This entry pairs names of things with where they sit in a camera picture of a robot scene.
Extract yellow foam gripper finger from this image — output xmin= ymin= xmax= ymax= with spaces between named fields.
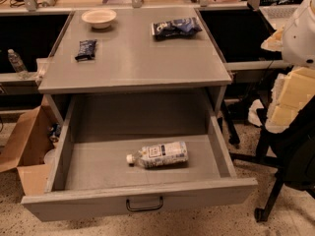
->
xmin=261 ymin=28 xmax=284 ymax=52
xmin=266 ymin=67 xmax=315 ymax=133

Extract blue label plastic bottle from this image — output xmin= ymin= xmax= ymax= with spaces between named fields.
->
xmin=126 ymin=142 xmax=189 ymax=169

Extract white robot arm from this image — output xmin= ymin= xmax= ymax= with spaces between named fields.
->
xmin=261 ymin=0 xmax=315 ymax=133

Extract grey cabinet counter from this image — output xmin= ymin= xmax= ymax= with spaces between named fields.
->
xmin=37 ymin=6 xmax=233 ymax=95

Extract grey open top drawer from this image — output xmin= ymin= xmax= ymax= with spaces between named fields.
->
xmin=22 ymin=89 xmax=257 ymax=221

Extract clear water bottle on shelf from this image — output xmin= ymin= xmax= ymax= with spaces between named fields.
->
xmin=8 ymin=49 xmax=29 ymax=80

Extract silver laptop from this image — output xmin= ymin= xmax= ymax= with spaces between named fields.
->
xmin=259 ymin=5 xmax=298 ymax=30

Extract black office chair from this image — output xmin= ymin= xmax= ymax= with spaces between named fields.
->
xmin=229 ymin=96 xmax=315 ymax=222

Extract blue chip bag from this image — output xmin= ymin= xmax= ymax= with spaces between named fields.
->
xmin=151 ymin=17 xmax=202 ymax=39

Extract white ceramic bowl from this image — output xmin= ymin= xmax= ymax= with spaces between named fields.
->
xmin=82 ymin=9 xmax=117 ymax=30

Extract small dark blue snack packet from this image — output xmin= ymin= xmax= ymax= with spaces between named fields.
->
xmin=75 ymin=39 xmax=97 ymax=61

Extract brown cardboard box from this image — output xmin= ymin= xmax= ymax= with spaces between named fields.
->
xmin=0 ymin=97 xmax=57 ymax=196

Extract black drawer handle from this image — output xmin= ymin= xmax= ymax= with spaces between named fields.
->
xmin=126 ymin=197 xmax=163 ymax=212

